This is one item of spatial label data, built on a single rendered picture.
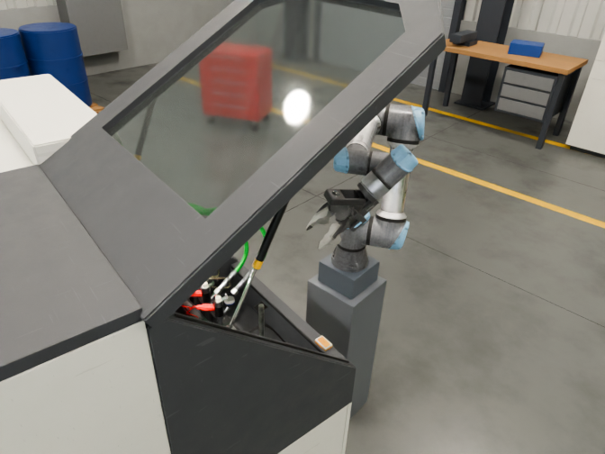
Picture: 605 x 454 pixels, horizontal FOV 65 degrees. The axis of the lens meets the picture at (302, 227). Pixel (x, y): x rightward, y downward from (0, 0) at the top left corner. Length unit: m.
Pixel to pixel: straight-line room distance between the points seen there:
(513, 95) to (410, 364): 3.89
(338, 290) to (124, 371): 1.18
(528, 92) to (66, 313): 5.51
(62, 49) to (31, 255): 5.08
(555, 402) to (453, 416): 0.57
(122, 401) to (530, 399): 2.30
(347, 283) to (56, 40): 4.77
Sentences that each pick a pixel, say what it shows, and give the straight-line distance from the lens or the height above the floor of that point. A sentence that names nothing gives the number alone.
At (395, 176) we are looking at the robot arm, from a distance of 1.31.
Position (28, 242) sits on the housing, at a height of 1.50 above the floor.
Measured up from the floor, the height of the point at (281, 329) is 0.87.
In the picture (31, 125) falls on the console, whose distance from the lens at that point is 1.60.
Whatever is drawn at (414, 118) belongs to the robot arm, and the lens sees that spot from 1.75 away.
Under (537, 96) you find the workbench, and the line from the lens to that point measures 5.93.
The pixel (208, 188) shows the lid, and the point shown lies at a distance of 1.00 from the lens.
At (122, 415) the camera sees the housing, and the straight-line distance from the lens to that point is 1.03.
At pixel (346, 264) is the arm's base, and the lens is 1.90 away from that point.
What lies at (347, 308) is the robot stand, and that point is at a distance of 1.94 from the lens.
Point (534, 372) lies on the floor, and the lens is 3.06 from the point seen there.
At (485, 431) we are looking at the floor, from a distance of 2.69.
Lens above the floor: 2.06
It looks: 32 degrees down
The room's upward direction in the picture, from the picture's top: 2 degrees clockwise
